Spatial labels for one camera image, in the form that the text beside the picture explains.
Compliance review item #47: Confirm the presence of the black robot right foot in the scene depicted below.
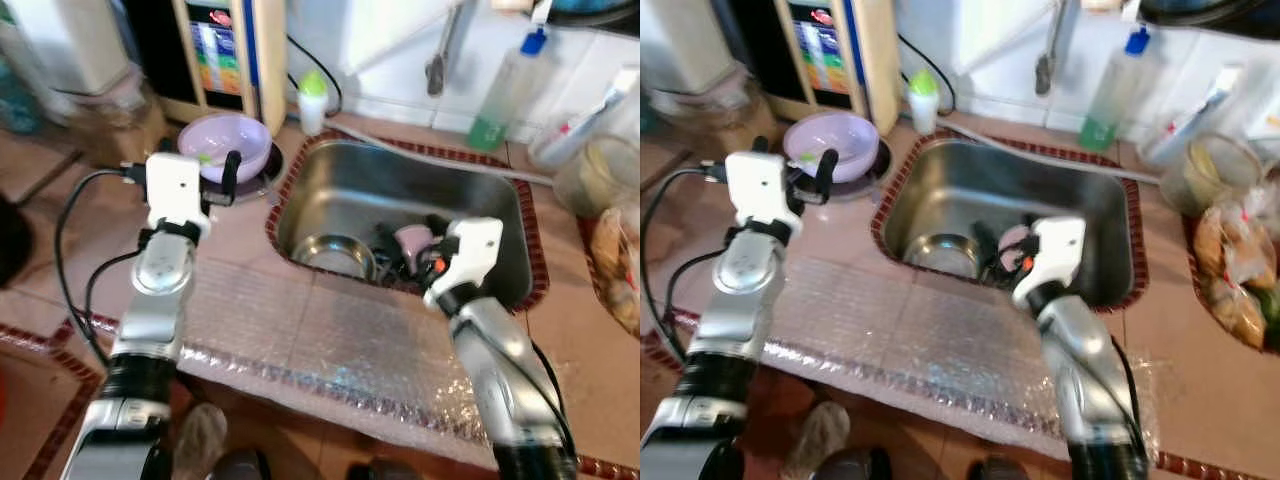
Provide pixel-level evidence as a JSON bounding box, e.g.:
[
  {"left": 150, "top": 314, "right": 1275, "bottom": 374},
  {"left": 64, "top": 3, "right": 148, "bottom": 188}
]
[
  {"left": 345, "top": 458, "right": 426, "bottom": 480},
  {"left": 965, "top": 458, "right": 1031, "bottom": 480}
]

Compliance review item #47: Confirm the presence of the small stainless steel bowl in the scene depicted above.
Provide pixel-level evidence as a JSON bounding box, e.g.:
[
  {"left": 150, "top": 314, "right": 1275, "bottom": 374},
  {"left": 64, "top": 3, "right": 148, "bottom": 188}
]
[
  {"left": 290, "top": 233, "right": 379, "bottom": 284},
  {"left": 902, "top": 233, "right": 983, "bottom": 281}
]

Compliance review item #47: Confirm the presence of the beige water ionizer appliance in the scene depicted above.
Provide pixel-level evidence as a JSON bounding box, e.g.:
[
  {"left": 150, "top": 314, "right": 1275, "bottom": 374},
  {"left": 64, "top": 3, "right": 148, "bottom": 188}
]
[
  {"left": 725, "top": 0, "right": 901, "bottom": 136},
  {"left": 122, "top": 0, "right": 289, "bottom": 136}
]

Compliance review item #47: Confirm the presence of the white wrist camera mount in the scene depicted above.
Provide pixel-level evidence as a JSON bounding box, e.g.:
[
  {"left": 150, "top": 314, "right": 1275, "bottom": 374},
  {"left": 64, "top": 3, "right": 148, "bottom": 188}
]
[
  {"left": 1012, "top": 215, "right": 1088, "bottom": 296},
  {"left": 725, "top": 150, "right": 801, "bottom": 239},
  {"left": 425, "top": 217, "right": 504, "bottom": 301},
  {"left": 145, "top": 153, "right": 211, "bottom": 236}
]

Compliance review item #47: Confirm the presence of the clear bubble wrap sheet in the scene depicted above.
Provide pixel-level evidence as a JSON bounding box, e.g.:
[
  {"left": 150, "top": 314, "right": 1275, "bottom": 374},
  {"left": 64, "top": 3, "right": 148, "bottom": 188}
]
[
  {"left": 175, "top": 255, "right": 571, "bottom": 461},
  {"left": 765, "top": 255, "right": 1166, "bottom": 461}
]

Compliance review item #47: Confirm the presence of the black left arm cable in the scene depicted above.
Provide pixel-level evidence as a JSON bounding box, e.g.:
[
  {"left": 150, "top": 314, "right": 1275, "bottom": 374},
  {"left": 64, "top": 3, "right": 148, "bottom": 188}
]
[
  {"left": 642, "top": 165, "right": 731, "bottom": 366},
  {"left": 55, "top": 165, "right": 151, "bottom": 366}
]

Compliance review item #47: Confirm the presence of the black round bin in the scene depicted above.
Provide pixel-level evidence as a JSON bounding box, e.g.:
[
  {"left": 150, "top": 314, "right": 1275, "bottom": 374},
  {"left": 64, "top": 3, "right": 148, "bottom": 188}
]
[{"left": 0, "top": 190, "right": 36, "bottom": 286}]

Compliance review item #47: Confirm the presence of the blue-capped dish soap bottle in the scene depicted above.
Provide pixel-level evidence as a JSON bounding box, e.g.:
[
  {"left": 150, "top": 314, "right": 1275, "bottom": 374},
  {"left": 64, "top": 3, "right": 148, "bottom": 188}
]
[
  {"left": 1078, "top": 28, "right": 1153, "bottom": 153},
  {"left": 467, "top": 28, "right": 551, "bottom": 153}
]

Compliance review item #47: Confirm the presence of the small white green-capped bottle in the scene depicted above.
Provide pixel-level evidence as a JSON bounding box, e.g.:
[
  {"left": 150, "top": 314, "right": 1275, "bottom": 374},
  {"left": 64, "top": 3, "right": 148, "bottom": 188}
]
[
  {"left": 907, "top": 70, "right": 941, "bottom": 136},
  {"left": 297, "top": 70, "right": 329, "bottom": 136}
]

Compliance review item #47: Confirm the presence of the stainless steel sink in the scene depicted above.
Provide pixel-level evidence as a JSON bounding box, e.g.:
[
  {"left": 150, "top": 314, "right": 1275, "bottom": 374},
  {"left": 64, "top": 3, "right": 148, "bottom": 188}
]
[
  {"left": 272, "top": 138, "right": 536, "bottom": 309},
  {"left": 878, "top": 138, "right": 1138, "bottom": 309}
]

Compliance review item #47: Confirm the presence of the clear jar with brown contents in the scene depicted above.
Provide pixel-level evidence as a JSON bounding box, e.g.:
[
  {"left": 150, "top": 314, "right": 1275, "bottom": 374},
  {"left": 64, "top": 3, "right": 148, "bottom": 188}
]
[
  {"left": 670, "top": 80, "right": 771, "bottom": 161},
  {"left": 65, "top": 85, "right": 166, "bottom": 166}
]

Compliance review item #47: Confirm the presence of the black ionizer cord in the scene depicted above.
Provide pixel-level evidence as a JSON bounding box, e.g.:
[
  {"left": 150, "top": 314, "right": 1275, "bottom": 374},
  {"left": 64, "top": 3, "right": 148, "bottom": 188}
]
[
  {"left": 898, "top": 35, "right": 958, "bottom": 116},
  {"left": 288, "top": 35, "right": 344, "bottom": 116}
]

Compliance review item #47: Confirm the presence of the metal faucet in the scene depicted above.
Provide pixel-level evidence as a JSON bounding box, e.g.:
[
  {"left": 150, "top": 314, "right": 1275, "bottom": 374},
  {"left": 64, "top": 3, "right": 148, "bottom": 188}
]
[
  {"left": 425, "top": 0, "right": 466, "bottom": 98},
  {"left": 1035, "top": 0, "right": 1071, "bottom": 98}
]

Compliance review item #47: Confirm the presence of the black robot foot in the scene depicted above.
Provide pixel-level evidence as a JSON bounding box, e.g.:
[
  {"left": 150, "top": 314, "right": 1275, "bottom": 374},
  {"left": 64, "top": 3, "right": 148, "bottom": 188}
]
[
  {"left": 210, "top": 448, "right": 273, "bottom": 480},
  {"left": 812, "top": 448, "right": 893, "bottom": 480},
  {"left": 965, "top": 458, "right": 1031, "bottom": 480},
  {"left": 345, "top": 458, "right": 426, "bottom": 480}
]

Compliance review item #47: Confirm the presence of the grey cloth foot cover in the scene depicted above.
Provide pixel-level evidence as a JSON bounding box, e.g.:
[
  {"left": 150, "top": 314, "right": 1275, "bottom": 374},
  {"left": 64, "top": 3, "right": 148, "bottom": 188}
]
[
  {"left": 782, "top": 402, "right": 851, "bottom": 480},
  {"left": 172, "top": 402, "right": 229, "bottom": 480}
]

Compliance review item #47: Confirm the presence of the black robot left foot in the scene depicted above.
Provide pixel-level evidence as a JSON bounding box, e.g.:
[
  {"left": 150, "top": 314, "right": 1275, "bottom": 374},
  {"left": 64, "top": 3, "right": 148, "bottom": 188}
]
[
  {"left": 210, "top": 448, "right": 273, "bottom": 480},
  {"left": 812, "top": 448, "right": 893, "bottom": 480}
]

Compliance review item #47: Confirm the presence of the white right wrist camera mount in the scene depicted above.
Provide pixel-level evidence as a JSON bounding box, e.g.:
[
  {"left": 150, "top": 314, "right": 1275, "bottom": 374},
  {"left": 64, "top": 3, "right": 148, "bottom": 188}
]
[
  {"left": 1012, "top": 215, "right": 1088, "bottom": 296},
  {"left": 425, "top": 217, "right": 504, "bottom": 301}
]

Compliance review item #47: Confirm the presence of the dark pan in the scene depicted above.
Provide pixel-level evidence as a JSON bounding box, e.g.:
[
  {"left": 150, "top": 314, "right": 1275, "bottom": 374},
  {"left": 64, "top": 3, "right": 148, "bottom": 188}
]
[
  {"left": 548, "top": 0, "right": 641, "bottom": 39},
  {"left": 1140, "top": 0, "right": 1280, "bottom": 29}
]

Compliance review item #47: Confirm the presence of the round clear plastic tub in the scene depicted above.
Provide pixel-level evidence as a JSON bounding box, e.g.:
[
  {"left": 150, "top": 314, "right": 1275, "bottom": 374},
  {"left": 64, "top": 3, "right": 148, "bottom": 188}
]
[
  {"left": 553, "top": 135, "right": 641, "bottom": 219},
  {"left": 1160, "top": 130, "right": 1263, "bottom": 219}
]

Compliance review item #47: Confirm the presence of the white hose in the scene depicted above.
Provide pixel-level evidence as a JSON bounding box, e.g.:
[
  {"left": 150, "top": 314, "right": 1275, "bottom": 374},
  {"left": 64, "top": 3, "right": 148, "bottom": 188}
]
[
  {"left": 325, "top": 122, "right": 556, "bottom": 188},
  {"left": 935, "top": 118, "right": 1166, "bottom": 188}
]

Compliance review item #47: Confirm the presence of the clear plastic container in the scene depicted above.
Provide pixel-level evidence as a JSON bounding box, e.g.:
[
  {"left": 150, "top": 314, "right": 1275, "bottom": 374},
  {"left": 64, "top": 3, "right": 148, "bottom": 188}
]
[
  {"left": 528, "top": 95, "right": 641, "bottom": 171},
  {"left": 1140, "top": 95, "right": 1251, "bottom": 171}
]

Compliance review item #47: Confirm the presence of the white toothpaste tube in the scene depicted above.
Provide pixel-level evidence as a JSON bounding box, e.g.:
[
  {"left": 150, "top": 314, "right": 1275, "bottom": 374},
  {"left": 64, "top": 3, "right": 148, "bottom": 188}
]
[
  {"left": 1150, "top": 65, "right": 1246, "bottom": 161},
  {"left": 555, "top": 68, "right": 641, "bottom": 151}
]

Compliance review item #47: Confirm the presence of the plastic bag of food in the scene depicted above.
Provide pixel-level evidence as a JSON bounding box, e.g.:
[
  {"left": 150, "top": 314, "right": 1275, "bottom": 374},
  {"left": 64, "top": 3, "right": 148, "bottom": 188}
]
[
  {"left": 1190, "top": 185, "right": 1280, "bottom": 356},
  {"left": 585, "top": 205, "right": 641, "bottom": 336}
]

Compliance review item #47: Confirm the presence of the purple plastic bowl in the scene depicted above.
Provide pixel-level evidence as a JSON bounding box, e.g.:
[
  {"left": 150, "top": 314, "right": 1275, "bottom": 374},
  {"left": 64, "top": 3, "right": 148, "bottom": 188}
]
[
  {"left": 177, "top": 112, "right": 273, "bottom": 186},
  {"left": 783, "top": 110, "right": 881, "bottom": 184}
]

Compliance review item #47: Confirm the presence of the white water filter housing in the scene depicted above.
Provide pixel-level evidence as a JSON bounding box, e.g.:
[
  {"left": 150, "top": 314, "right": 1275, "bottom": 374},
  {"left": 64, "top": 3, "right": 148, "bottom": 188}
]
[
  {"left": 0, "top": 0, "right": 126, "bottom": 96},
  {"left": 640, "top": 0, "right": 746, "bottom": 96}
]

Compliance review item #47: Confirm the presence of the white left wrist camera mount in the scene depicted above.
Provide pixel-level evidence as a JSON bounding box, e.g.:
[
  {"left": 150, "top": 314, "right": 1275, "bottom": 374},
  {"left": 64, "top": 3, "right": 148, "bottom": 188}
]
[
  {"left": 725, "top": 150, "right": 801, "bottom": 239},
  {"left": 145, "top": 153, "right": 211, "bottom": 236}
]

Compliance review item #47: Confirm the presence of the white tap filter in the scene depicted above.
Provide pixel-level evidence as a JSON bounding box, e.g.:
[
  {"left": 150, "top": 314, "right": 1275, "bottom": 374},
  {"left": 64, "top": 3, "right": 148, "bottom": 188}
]
[
  {"left": 1080, "top": 0, "right": 1146, "bottom": 23},
  {"left": 490, "top": 0, "right": 556, "bottom": 26}
]

